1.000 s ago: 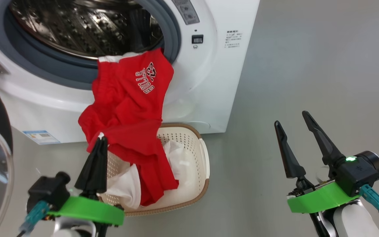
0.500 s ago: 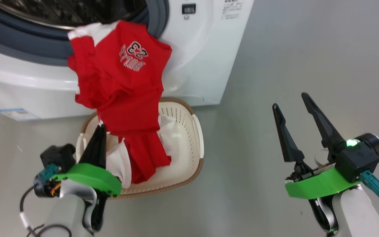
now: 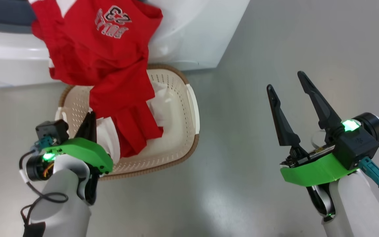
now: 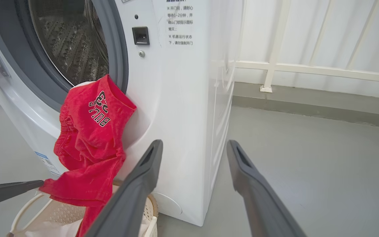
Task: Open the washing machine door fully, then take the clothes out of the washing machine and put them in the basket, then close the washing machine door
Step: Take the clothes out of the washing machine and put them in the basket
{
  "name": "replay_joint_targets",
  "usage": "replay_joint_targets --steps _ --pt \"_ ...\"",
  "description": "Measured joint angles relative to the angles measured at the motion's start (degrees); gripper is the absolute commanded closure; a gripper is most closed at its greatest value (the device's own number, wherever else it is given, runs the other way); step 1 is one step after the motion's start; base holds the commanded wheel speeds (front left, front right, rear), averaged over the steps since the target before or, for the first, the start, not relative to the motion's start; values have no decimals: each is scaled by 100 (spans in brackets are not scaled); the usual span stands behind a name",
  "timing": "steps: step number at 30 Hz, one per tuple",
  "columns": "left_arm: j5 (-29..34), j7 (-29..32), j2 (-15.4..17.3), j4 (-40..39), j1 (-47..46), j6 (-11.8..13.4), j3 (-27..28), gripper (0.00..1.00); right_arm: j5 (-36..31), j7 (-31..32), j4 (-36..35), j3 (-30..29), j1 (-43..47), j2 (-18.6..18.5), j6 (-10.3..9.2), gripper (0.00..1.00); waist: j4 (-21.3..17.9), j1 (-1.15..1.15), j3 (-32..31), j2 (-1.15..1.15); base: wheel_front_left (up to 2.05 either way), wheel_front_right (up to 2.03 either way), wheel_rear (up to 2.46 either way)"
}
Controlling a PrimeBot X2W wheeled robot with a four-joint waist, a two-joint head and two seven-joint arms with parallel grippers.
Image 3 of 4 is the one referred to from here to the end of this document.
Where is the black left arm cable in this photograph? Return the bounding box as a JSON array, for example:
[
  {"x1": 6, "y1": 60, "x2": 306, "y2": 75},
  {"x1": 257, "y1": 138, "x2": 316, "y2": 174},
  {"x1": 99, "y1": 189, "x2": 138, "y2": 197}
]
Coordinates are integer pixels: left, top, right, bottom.
[{"x1": 18, "y1": 151, "x2": 69, "y2": 237}]

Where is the cream perforated laundry basket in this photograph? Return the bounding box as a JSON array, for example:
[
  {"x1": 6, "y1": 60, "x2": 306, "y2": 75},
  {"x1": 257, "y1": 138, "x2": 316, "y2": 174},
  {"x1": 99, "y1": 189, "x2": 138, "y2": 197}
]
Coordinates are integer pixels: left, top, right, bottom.
[{"x1": 55, "y1": 64, "x2": 200, "y2": 180}]

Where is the teal cable connector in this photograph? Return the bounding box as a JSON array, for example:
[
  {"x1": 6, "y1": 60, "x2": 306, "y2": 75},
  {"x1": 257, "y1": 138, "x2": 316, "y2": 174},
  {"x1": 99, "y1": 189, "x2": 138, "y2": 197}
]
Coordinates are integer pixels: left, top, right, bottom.
[
  {"x1": 359, "y1": 157, "x2": 379, "y2": 194},
  {"x1": 34, "y1": 136, "x2": 54, "y2": 150}
]

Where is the white front-load washing machine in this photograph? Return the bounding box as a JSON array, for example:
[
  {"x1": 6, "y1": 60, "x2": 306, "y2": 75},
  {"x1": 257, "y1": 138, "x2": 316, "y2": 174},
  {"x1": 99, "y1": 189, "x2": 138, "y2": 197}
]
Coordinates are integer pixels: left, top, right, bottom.
[{"x1": 0, "y1": 0, "x2": 251, "y2": 89}]

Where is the teal left cable connector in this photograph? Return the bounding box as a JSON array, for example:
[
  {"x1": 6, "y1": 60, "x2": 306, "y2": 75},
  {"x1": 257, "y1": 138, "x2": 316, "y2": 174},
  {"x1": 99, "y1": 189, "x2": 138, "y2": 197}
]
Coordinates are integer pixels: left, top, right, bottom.
[{"x1": 34, "y1": 136, "x2": 54, "y2": 150}]

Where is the red and white jersey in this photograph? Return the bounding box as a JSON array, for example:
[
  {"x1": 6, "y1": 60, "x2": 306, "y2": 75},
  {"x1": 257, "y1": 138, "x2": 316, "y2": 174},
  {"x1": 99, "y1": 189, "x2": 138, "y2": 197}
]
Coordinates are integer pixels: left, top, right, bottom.
[{"x1": 28, "y1": 0, "x2": 173, "y2": 162}]

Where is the teal right cable connector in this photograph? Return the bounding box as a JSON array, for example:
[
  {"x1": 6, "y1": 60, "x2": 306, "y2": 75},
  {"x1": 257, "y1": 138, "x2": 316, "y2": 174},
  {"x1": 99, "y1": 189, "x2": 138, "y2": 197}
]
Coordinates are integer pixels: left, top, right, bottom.
[{"x1": 359, "y1": 157, "x2": 379, "y2": 194}]

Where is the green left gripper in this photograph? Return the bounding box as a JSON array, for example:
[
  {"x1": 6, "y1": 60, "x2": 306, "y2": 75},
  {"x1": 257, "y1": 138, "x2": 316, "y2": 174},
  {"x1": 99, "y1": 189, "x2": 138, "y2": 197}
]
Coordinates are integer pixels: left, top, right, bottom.
[{"x1": 43, "y1": 111, "x2": 114, "y2": 174}]

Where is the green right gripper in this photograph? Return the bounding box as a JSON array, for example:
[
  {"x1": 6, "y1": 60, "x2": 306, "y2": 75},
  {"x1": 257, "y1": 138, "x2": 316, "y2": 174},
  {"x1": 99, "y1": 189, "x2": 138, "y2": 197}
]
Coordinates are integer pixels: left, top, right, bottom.
[{"x1": 266, "y1": 70, "x2": 358, "y2": 187}]

